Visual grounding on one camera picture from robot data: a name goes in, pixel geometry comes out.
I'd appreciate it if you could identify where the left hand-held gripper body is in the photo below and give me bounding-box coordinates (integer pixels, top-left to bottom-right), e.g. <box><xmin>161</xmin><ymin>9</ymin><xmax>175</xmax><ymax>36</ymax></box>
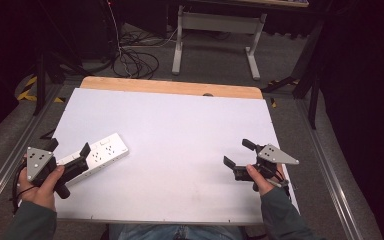
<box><xmin>26</xmin><ymin>146</ymin><xmax>91</xmax><ymax>200</ymax></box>

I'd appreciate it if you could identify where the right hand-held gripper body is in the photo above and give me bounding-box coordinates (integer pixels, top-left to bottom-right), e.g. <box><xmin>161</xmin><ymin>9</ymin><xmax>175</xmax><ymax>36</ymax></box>
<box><xmin>232</xmin><ymin>143</ymin><xmax>300</xmax><ymax>188</ymax></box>

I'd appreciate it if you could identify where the white power strip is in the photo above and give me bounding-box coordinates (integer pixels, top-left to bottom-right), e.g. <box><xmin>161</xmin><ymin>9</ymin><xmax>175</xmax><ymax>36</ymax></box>
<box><xmin>55</xmin><ymin>132</ymin><xmax>130</xmax><ymax>187</ymax></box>

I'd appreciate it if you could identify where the person's right hand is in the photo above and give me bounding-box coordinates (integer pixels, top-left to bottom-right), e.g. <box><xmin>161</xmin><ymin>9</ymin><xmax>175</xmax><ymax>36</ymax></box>
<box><xmin>245</xmin><ymin>162</ymin><xmax>286</xmax><ymax>197</ymax></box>

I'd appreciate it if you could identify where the person's left hand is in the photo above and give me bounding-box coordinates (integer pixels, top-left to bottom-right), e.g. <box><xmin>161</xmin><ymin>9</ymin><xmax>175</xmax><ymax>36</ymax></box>
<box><xmin>17</xmin><ymin>164</ymin><xmax>66</xmax><ymax>212</ymax></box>

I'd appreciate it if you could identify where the white table cover board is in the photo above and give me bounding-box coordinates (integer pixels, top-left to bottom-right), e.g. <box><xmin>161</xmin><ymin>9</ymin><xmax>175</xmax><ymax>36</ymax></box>
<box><xmin>52</xmin><ymin>87</ymin><xmax>300</xmax><ymax>225</ymax></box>

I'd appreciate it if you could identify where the black metal stand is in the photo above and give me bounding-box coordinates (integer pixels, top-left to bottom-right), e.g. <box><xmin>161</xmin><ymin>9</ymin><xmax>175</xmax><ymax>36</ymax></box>
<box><xmin>29</xmin><ymin>0</ymin><xmax>93</xmax><ymax>117</ymax></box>
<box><xmin>260</xmin><ymin>18</ymin><xmax>326</xmax><ymax>130</ymax></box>

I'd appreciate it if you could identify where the wooden table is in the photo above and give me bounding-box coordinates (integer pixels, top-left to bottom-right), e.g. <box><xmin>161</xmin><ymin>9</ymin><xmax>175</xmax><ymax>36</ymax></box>
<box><xmin>79</xmin><ymin>76</ymin><xmax>265</xmax><ymax>100</ymax></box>

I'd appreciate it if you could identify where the black curtain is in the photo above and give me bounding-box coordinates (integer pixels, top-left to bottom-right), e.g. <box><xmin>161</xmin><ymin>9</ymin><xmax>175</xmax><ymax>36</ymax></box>
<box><xmin>318</xmin><ymin>0</ymin><xmax>384</xmax><ymax>240</ymax></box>

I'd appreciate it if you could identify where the dark computer case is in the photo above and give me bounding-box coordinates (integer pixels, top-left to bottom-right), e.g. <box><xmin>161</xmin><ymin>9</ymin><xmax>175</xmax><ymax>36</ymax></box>
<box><xmin>78</xmin><ymin>0</ymin><xmax>122</xmax><ymax>62</ymax></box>

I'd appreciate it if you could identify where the wooden desk top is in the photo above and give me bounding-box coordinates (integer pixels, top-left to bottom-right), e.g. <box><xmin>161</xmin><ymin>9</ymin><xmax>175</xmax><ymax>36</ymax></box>
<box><xmin>193</xmin><ymin>0</ymin><xmax>310</xmax><ymax>9</ymax></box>

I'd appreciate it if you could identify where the metal floor rail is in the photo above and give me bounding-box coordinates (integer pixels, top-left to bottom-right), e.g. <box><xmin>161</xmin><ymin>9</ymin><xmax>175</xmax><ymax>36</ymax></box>
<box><xmin>0</xmin><ymin>83</ymin><xmax>64</xmax><ymax>218</ymax></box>
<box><xmin>295</xmin><ymin>99</ymin><xmax>365</xmax><ymax>240</ymax></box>

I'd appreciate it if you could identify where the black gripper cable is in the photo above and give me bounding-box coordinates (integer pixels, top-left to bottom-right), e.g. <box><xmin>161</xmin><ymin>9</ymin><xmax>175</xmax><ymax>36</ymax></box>
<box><xmin>273</xmin><ymin>169</ymin><xmax>298</xmax><ymax>200</ymax></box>
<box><xmin>10</xmin><ymin>159</ymin><xmax>38</xmax><ymax>215</ymax></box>

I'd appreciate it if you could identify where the tangle of black cables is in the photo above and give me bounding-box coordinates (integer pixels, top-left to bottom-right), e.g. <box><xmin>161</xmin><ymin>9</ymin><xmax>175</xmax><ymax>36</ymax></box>
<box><xmin>111</xmin><ymin>29</ymin><xmax>161</xmax><ymax>80</ymax></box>

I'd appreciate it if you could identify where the grey metal desk frame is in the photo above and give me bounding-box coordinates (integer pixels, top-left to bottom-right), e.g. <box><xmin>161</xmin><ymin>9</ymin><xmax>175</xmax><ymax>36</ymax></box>
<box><xmin>171</xmin><ymin>4</ymin><xmax>268</xmax><ymax>81</ymax></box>

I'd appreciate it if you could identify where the white cable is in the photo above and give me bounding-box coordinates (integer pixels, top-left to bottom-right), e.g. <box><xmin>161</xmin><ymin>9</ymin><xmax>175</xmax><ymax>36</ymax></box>
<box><xmin>107</xmin><ymin>0</ymin><xmax>178</xmax><ymax>52</ymax></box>

